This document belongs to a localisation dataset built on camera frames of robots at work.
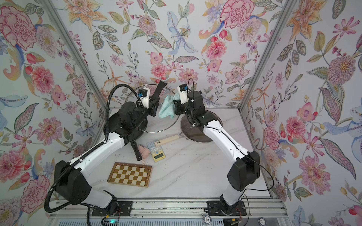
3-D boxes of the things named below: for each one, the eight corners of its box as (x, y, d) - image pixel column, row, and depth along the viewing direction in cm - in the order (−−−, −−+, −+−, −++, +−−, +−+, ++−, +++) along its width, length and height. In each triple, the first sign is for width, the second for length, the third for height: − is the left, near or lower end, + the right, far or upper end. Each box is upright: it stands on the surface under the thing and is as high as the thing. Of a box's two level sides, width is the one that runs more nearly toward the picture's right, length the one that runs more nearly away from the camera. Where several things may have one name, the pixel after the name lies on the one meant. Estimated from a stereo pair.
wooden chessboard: (108, 182, 84) (106, 181, 82) (116, 163, 91) (114, 161, 89) (148, 187, 82) (147, 186, 80) (153, 167, 90) (152, 165, 88)
